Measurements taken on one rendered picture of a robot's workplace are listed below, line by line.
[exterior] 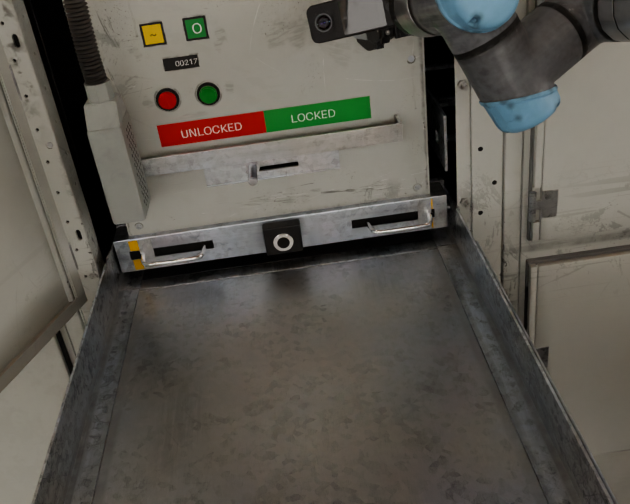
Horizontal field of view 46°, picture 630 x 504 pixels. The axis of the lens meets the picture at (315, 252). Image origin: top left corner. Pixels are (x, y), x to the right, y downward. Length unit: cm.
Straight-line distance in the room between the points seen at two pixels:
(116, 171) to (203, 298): 25
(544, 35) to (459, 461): 47
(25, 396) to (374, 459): 71
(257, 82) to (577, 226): 55
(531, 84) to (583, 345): 69
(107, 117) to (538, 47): 55
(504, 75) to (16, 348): 79
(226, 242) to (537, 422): 57
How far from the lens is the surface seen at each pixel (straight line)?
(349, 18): 93
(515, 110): 83
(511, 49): 81
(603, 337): 141
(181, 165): 113
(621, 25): 83
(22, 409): 141
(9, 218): 115
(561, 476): 86
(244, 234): 121
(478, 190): 120
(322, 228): 121
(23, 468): 151
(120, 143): 105
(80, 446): 98
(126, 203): 108
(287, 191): 119
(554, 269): 129
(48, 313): 124
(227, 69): 112
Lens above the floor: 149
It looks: 31 degrees down
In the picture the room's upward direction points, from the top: 8 degrees counter-clockwise
